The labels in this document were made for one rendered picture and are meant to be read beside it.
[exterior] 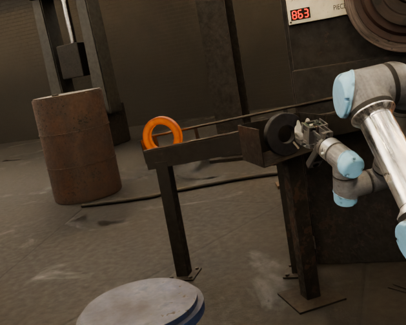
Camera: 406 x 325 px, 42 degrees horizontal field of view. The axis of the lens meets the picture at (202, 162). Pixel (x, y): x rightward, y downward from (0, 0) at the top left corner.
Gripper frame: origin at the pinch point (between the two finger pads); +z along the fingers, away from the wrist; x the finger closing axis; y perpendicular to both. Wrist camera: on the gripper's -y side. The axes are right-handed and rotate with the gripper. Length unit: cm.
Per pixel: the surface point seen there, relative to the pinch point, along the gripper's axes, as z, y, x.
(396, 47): 9, 20, -46
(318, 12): 40, 29, -30
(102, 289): 50, -88, 76
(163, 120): 60, -13, 35
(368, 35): 16.1, 24.3, -37.9
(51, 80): 580, -153, 69
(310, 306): -20, -65, 4
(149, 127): 64, -16, 41
